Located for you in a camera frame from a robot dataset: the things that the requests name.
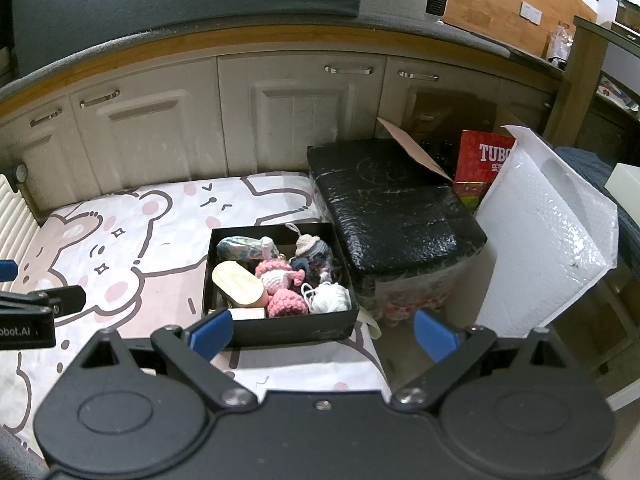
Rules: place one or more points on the bear printed blanket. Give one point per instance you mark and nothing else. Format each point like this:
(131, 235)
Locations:
(150, 240)

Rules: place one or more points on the cream ribbed suitcase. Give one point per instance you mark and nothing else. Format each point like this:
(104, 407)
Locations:
(15, 210)

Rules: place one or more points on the white bubble mailer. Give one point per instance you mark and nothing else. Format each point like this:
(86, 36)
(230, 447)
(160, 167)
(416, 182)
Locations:
(545, 240)

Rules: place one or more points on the black wrapped package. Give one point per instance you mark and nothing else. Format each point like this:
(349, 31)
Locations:
(390, 220)

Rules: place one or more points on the oval wooden block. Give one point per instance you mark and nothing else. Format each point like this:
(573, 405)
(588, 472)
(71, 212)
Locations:
(239, 285)

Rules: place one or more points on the cream cabinet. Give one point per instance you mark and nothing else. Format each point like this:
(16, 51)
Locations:
(280, 130)

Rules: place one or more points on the white box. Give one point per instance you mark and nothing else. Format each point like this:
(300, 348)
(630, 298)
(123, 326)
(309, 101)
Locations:
(624, 180)

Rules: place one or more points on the white wall socket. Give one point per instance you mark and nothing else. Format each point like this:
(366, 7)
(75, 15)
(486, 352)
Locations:
(530, 12)

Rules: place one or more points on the tissue packet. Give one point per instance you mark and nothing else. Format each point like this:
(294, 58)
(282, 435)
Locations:
(247, 314)

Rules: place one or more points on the grey countertop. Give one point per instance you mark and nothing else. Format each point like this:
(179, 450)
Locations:
(200, 34)

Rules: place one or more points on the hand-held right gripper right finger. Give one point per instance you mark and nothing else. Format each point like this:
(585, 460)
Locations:
(436, 336)

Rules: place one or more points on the brown cardboard box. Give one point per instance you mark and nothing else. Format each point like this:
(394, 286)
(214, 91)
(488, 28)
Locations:
(425, 125)

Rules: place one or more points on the pink crochet doll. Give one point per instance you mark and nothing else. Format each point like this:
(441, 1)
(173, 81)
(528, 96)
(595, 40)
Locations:
(280, 285)

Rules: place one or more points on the red printed box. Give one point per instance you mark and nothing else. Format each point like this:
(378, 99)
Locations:
(482, 160)

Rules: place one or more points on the clear plastic bag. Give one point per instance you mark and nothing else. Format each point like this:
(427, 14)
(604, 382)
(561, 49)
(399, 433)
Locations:
(562, 42)

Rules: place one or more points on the wooden post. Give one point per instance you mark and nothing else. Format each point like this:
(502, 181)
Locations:
(580, 75)

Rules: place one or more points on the grey crochet doll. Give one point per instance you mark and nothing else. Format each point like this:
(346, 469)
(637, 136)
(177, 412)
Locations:
(310, 246)

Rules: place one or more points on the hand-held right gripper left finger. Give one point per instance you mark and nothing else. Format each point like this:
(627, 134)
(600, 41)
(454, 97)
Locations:
(210, 336)

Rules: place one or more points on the white yarn ball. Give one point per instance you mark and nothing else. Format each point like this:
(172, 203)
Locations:
(330, 299)

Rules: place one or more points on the black cardboard box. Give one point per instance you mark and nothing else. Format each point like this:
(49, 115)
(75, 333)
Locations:
(300, 330)

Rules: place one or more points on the dark blue crochet toy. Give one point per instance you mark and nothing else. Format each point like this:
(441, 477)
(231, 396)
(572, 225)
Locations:
(315, 266)

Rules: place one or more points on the floral fabric pouch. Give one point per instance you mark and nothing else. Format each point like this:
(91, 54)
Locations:
(240, 249)

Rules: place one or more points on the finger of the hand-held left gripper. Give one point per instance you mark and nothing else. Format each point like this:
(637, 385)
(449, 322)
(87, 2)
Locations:
(6, 270)
(65, 299)

